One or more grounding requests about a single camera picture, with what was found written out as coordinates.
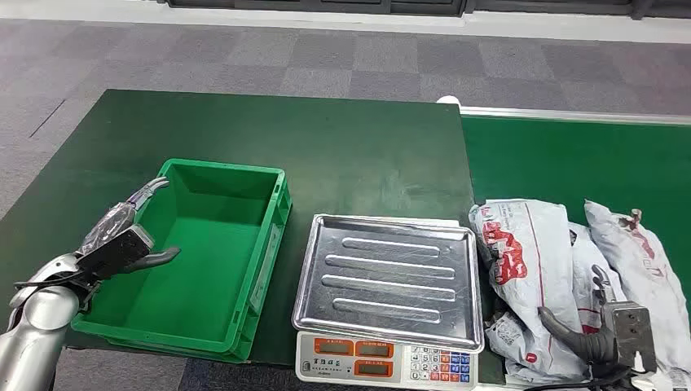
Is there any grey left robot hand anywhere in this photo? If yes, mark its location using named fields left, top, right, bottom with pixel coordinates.
left=78, top=176, right=182, bottom=275

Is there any green conveyor belt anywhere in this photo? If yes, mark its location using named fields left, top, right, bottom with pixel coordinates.
left=460, top=114, right=691, bottom=303

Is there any crumpled dirty grey parcel bag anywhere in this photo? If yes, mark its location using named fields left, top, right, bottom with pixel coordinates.
left=583, top=200, right=691, bottom=389

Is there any green plastic crate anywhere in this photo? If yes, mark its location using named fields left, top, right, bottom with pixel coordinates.
left=71, top=157, right=293, bottom=363

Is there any steel scale weighing pan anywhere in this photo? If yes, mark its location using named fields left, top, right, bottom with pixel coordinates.
left=291, top=213, right=486, bottom=354

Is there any grey framed glass partition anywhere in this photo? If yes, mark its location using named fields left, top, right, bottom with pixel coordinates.
left=161, top=0, right=691, bottom=20

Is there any white electronic price scale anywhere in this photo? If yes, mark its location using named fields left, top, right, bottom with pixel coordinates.
left=295, top=330, right=479, bottom=391

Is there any white floor ledge strip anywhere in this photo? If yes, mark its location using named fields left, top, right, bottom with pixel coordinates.
left=0, top=0, right=691, bottom=46

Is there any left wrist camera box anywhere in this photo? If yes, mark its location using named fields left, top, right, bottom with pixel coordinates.
left=77, top=224, right=156, bottom=280

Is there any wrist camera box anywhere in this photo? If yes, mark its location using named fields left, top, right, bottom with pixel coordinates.
left=77, top=224, right=156, bottom=280
left=601, top=300, right=658, bottom=375

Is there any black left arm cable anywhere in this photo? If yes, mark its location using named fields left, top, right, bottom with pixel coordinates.
left=13, top=268, right=103, bottom=314

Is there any silver conveyor side rail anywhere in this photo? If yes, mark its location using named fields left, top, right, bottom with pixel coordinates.
left=437, top=95, right=691, bottom=126

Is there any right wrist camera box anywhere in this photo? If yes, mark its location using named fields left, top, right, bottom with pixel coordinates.
left=601, top=300, right=658, bottom=375

